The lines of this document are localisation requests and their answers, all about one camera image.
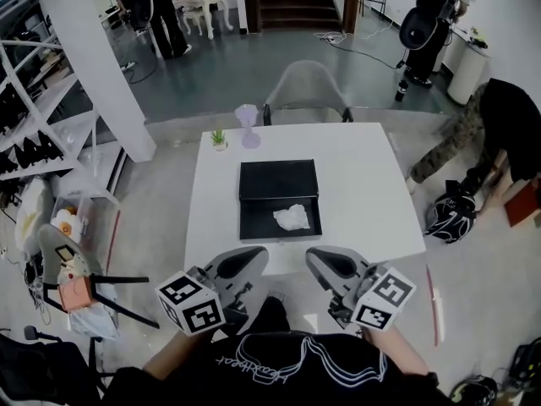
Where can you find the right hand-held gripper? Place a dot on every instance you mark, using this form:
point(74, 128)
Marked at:
point(382, 298)

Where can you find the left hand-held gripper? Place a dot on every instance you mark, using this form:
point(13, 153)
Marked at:
point(192, 300)

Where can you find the white item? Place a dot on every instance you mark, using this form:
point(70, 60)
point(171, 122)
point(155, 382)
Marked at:
point(291, 217)

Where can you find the black box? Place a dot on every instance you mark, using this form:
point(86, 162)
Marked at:
point(277, 182)

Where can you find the person's right forearm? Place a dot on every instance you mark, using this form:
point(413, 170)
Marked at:
point(399, 351)

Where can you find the person's left forearm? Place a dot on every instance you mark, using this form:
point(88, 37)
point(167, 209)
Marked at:
point(173, 355)

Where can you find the orange cardboard box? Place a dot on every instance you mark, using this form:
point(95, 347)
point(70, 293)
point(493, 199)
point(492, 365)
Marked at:
point(75, 295)

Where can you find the red flat box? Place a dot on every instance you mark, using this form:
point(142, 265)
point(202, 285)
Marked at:
point(524, 205)

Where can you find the red thin stick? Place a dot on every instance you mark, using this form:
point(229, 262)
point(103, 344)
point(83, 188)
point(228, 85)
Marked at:
point(432, 303)

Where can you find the clear plastic bag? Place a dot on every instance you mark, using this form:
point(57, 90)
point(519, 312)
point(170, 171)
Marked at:
point(95, 319)

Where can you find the black white patterned bag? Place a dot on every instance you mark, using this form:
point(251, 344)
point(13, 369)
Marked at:
point(450, 220)

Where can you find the person's black printed shirt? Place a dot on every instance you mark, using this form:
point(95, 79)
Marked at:
point(279, 374)

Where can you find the black yellow headset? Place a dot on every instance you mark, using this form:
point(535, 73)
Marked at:
point(475, 391)

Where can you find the clear plastic storage bin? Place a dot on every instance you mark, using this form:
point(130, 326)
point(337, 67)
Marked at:
point(86, 214)

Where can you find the tipped grey chair black legs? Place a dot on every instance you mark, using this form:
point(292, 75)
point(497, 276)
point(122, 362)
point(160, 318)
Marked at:
point(59, 252)

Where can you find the small green potted plant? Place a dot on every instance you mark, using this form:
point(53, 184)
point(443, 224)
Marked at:
point(219, 138)

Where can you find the black office chair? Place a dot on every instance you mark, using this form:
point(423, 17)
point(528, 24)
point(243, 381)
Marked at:
point(38, 370)

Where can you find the purple glass vase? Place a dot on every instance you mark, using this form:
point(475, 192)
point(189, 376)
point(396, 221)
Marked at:
point(248, 133)

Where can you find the white flower cushion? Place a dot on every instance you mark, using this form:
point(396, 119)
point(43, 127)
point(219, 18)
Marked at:
point(31, 216)

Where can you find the black bottle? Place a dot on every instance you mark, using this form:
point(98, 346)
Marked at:
point(401, 91)

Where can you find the grey shell chair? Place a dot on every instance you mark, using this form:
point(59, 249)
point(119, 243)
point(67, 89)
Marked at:
point(306, 87)

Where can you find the white cylindrical bin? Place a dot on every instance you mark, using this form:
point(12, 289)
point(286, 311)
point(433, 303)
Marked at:
point(465, 74)

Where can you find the white ornate stool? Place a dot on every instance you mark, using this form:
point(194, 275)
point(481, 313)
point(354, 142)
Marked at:
point(192, 19)

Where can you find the dark wooden staircase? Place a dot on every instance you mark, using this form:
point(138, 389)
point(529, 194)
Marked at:
point(298, 0)

